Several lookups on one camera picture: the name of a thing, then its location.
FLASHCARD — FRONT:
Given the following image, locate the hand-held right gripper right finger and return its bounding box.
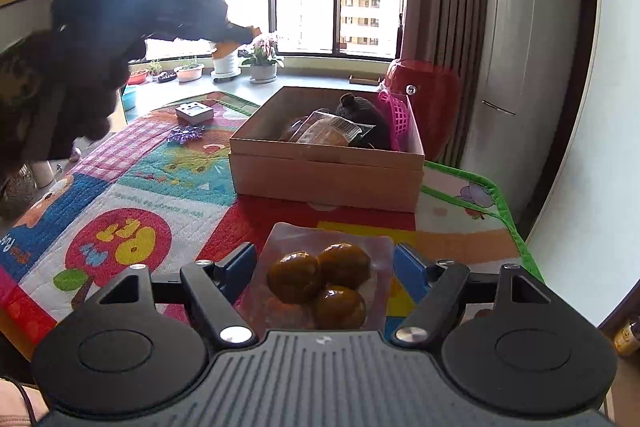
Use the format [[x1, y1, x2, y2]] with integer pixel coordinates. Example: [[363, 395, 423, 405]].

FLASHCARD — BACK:
[[392, 243, 551, 348]]

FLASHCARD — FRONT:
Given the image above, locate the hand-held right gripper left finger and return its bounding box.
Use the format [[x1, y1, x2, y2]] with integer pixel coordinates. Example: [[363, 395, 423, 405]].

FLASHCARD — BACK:
[[97, 242, 258, 348]]

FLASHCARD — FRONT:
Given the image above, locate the packet of brown balls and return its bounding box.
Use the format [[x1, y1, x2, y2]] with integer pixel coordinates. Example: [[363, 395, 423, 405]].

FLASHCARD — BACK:
[[235, 222, 396, 333]]

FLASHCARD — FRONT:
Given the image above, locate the pink cardboard box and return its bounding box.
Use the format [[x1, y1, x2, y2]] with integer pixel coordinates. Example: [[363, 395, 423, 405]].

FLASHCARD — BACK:
[[229, 86, 426, 214]]

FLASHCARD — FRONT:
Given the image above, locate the pink plastic basket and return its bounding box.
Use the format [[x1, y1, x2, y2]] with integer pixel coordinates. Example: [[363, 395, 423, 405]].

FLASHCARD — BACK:
[[376, 91, 416, 152]]

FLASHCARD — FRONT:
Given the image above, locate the striped bread packet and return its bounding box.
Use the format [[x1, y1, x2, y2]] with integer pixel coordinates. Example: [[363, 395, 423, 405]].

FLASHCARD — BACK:
[[295, 109, 363, 146]]

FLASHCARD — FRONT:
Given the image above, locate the black plush toy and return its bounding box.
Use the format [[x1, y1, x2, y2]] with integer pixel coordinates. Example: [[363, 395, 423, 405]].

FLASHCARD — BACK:
[[336, 93, 392, 150]]

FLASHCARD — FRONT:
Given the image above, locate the colourful printed play mat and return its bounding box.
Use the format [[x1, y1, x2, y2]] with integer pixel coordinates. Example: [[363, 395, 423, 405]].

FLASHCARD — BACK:
[[0, 91, 546, 358]]

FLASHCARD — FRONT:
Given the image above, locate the purple foil wrapper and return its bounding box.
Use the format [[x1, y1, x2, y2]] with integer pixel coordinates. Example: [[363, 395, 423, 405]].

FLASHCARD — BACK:
[[166, 124, 206, 144]]

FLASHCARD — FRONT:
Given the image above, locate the red plastic stool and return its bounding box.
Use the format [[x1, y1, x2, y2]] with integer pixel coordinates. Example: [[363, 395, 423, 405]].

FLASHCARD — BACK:
[[385, 58, 461, 162]]

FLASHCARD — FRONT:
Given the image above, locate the small white box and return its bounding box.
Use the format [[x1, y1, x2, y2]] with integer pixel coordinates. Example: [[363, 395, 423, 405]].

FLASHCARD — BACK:
[[175, 103, 213, 124]]

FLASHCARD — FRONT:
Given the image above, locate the pink flowering potted plant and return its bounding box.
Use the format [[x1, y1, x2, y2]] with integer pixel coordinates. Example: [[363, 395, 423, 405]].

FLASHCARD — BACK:
[[241, 33, 285, 84]]

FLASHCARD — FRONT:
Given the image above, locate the white oval planter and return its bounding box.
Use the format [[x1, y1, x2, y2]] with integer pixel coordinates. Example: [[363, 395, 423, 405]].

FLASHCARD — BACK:
[[174, 63, 205, 82]]

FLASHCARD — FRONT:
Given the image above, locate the white standing air conditioner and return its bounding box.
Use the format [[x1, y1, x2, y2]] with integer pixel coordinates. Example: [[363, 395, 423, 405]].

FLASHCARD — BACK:
[[480, 0, 598, 228]]

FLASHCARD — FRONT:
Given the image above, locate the person in dark clothes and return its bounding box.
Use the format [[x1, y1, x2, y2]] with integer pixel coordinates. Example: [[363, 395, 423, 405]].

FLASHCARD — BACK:
[[0, 0, 263, 162]]

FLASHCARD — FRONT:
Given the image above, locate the black cable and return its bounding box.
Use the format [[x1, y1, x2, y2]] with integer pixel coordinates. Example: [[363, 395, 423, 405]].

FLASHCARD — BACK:
[[2, 377, 46, 427]]

